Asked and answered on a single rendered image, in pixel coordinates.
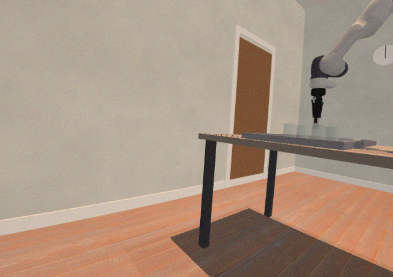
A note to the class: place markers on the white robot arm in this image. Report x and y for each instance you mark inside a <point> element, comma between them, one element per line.
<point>332,64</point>

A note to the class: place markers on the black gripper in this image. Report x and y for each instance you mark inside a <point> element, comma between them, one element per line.
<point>317,103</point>

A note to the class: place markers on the grey cylinder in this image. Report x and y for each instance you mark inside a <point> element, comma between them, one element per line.
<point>319,132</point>
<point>333,133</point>
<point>302,131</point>
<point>290,130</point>

